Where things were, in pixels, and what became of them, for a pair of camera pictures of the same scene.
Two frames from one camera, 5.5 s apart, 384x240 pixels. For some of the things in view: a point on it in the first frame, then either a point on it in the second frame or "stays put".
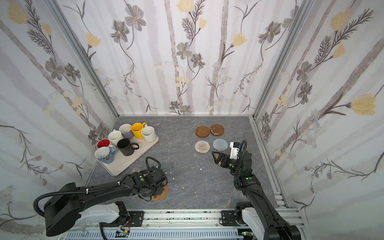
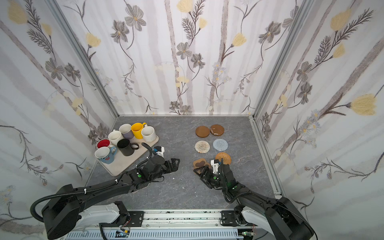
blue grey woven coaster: x=220 y=144 stays put
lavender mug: x=126 y=130 stays put
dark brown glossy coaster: x=217 y=130 stays put
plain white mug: x=114 y=136 stays put
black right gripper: x=223 y=160 → x=208 y=175
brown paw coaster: x=164 y=191 → x=200 y=163
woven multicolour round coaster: x=202 y=146 stays put
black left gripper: x=160 y=184 → x=168 y=165
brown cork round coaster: x=202 y=131 stays put
